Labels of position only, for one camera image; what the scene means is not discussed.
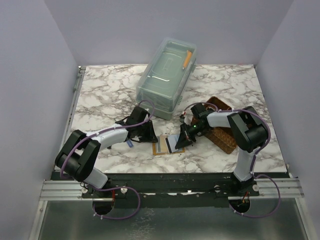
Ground orange utility knife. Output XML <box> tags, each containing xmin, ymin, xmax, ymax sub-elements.
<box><xmin>182</xmin><ymin>50</ymin><xmax>193</xmax><ymax>69</ymax></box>

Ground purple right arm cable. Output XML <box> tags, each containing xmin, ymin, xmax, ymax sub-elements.
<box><xmin>183</xmin><ymin>101</ymin><xmax>281</xmax><ymax>218</ymax></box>

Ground clear plastic storage box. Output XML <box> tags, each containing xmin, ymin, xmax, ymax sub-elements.
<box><xmin>135</xmin><ymin>38</ymin><xmax>197</xmax><ymax>120</ymax></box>

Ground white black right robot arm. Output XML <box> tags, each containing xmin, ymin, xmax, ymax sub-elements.
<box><xmin>172</xmin><ymin>102</ymin><xmax>271</xmax><ymax>196</ymax></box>

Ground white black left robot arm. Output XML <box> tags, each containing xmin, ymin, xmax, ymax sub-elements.
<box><xmin>54</xmin><ymin>106</ymin><xmax>158</xmax><ymax>198</ymax></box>

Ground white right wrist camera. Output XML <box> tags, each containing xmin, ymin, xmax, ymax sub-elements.
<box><xmin>179</xmin><ymin>112</ymin><xmax>190</xmax><ymax>125</ymax></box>

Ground silver credit card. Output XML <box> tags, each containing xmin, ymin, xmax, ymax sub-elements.
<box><xmin>165</xmin><ymin>134</ymin><xmax>181</xmax><ymax>154</ymax></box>

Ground tan card holder wallet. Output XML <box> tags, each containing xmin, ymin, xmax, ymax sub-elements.
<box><xmin>152</xmin><ymin>134</ymin><xmax>185</xmax><ymax>156</ymax></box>

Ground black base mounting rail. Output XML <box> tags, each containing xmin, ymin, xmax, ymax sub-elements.
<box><xmin>40</xmin><ymin>173</ymin><xmax>304</xmax><ymax>208</ymax></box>

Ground brown woven divided basket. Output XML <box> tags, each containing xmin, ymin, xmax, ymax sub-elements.
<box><xmin>204</xmin><ymin>96</ymin><xmax>237</xmax><ymax>154</ymax></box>

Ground orange credit card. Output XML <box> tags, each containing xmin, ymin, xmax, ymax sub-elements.
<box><xmin>160</xmin><ymin>135</ymin><xmax>168</xmax><ymax>153</ymax></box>

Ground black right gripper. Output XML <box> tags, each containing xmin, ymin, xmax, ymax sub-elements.
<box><xmin>175</xmin><ymin>122</ymin><xmax>207</xmax><ymax>150</ymax></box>

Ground blue red screwdriver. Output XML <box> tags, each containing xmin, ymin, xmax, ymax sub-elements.
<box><xmin>126</xmin><ymin>139</ymin><xmax>134</xmax><ymax>148</ymax></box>

